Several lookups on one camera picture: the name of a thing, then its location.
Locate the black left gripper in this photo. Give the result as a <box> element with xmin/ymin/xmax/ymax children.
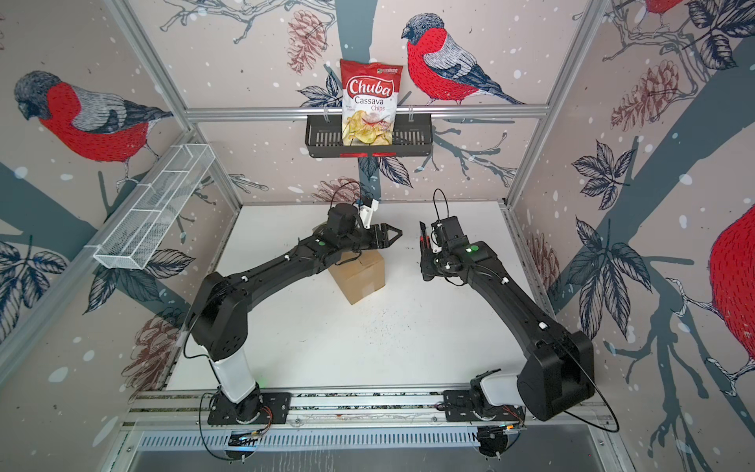
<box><xmin>339</xmin><ymin>223</ymin><xmax>403</xmax><ymax>255</ymax></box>

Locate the red black utility knife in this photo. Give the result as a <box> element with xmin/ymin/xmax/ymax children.
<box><xmin>420</xmin><ymin>221</ymin><xmax>429</xmax><ymax>255</ymax></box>

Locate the brown cardboard express box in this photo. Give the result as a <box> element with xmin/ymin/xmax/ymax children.
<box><xmin>328</xmin><ymin>250</ymin><xmax>385</xmax><ymax>305</ymax></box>

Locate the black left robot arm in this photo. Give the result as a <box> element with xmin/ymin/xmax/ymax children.
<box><xmin>188</xmin><ymin>204</ymin><xmax>403</xmax><ymax>426</ymax></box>

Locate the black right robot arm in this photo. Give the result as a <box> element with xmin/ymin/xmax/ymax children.
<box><xmin>420</xmin><ymin>216</ymin><xmax>601</xmax><ymax>421</ymax></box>

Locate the Chuba cassava chips bag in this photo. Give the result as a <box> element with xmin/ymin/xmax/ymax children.
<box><xmin>340</xmin><ymin>59</ymin><xmax>403</xmax><ymax>146</ymax></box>

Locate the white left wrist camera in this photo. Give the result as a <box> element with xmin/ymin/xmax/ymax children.
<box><xmin>359</xmin><ymin>198</ymin><xmax>379</xmax><ymax>229</ymax></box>

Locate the black wire wall basket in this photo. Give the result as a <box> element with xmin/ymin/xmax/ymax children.
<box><xmin>305</xmin><ymin>111</ymin><xmax>434</xmax><ymax>159</ymax></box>

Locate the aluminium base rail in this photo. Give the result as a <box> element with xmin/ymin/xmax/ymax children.
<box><xmin>120</xmin><ymin>382</ymin><xmax>611</xmax><ymax>452</ymax></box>

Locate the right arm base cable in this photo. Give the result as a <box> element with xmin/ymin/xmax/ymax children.
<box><xmin>435</xmin><ymin>396</ymin><xmax>529</xmax><ymax>459</ymax></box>

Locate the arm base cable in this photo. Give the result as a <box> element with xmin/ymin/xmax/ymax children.
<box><xmin>435</xmin><ymin>396</ymin><xmax>529</xmax><ymax>459</ymax></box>
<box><xmin>197</xmin><ymin>388</ymin><xmax>275</xmax><ymax>463</ymax></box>

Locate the white mesh wall shelf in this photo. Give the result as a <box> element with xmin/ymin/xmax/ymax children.
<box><xmin>94</xmin><ymin>144</ymin><xmax>215</xmax><ymax>269</ymax></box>

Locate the left arm base cable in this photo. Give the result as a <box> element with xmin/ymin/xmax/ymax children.
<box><xmin>197</xmin><ymin>388</ymin><xmax>275</xmax><ymax>463</ymax></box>

